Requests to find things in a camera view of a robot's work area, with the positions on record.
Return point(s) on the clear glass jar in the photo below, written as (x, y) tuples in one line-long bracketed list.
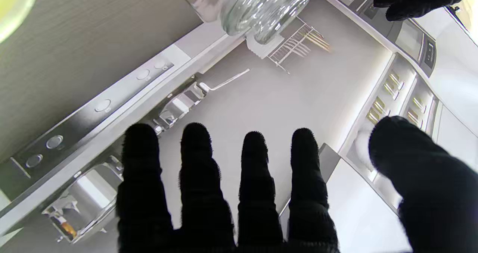
[(213, 3)]

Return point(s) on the clear glass jar lid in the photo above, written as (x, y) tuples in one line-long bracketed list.
[(287, 6)]

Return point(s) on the beige plastic funnel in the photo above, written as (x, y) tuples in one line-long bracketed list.
[(13, 6)]

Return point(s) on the printed kitchen backdrop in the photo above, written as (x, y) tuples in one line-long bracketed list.
[(280, 107)]

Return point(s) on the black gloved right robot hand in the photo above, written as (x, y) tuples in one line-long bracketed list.
[(201, 193)]

